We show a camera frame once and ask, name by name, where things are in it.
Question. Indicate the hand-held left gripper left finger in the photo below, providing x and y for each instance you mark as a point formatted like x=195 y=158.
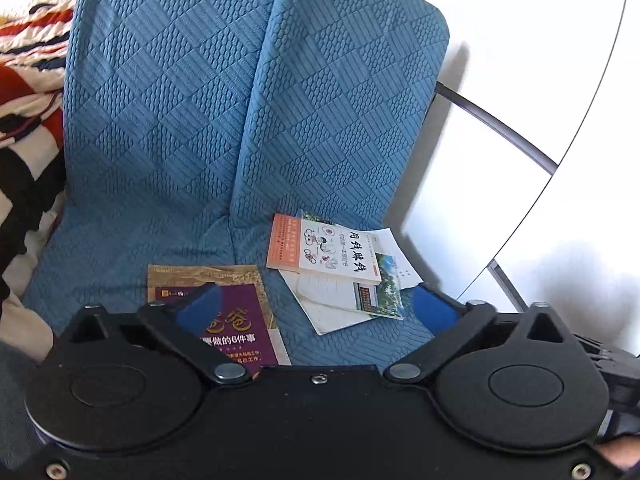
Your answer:
x=200 y=310

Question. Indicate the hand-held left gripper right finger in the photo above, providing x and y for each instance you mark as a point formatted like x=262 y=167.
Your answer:
x=435 y=310

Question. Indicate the painting cover book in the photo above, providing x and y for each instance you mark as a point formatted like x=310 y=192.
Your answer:
x=225 y=274

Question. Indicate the purple book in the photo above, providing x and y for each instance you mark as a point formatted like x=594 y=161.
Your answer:
x=240 y=340

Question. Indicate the photo cover notebook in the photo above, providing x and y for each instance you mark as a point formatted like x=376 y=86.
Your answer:
x=400 y=260
x=315 y=217

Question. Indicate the white leaflet with green photo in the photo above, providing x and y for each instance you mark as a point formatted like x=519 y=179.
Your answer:
x=320 y=305

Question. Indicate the white book with orange strip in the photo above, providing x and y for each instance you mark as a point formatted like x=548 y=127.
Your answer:
x=325 y=250

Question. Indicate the person's right hand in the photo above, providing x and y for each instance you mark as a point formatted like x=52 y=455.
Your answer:
x=620 y=452

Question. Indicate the grey metal strip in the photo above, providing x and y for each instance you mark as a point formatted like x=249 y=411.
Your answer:
x=507 y=287

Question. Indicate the white panel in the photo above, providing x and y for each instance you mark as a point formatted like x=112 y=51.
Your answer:
x=590 y=235

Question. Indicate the grey metal bar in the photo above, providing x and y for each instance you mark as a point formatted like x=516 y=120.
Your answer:
x=495 y=120

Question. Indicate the blue textured sofa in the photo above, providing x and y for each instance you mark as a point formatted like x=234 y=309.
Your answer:
x=175 y=110

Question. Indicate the red black white striped blanket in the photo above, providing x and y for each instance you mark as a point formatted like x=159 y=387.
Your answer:
x=30 y=110

